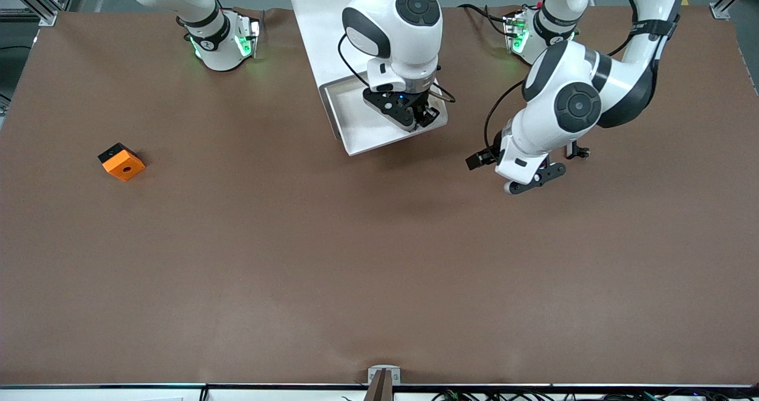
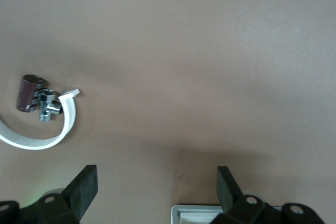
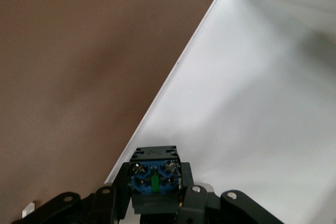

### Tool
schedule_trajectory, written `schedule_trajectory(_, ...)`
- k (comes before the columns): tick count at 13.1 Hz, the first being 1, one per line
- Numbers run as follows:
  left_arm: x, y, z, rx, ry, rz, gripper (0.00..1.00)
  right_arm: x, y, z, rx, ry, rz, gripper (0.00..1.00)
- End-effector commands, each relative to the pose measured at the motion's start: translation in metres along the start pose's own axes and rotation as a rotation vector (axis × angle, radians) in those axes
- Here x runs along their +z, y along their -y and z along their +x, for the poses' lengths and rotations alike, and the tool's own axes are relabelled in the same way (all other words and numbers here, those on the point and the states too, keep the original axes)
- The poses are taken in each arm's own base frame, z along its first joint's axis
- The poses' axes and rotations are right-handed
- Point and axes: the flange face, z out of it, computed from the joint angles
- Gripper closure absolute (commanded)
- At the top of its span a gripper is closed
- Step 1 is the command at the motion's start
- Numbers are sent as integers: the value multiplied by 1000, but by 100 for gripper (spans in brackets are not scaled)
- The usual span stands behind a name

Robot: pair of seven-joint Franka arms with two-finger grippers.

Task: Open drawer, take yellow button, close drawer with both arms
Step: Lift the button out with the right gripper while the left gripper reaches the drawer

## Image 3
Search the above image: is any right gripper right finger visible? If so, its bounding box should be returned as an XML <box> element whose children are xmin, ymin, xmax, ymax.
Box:
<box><xmin>178</xmin><ymin>162</ymin><xmax>284</xmax><ymax>224</ymax></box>

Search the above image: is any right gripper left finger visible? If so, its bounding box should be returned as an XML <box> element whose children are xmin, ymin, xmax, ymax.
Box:
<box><xmin>12</xmin><ymin>162</ymin><xmax>132</xmax><ymax>224</ymax></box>

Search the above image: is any orange push button blue block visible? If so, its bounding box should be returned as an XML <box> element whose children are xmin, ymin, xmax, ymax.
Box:
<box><xmin>130</xmin><ymin>145</ymin><xmax>183</xmax><ymax>214</ymax></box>

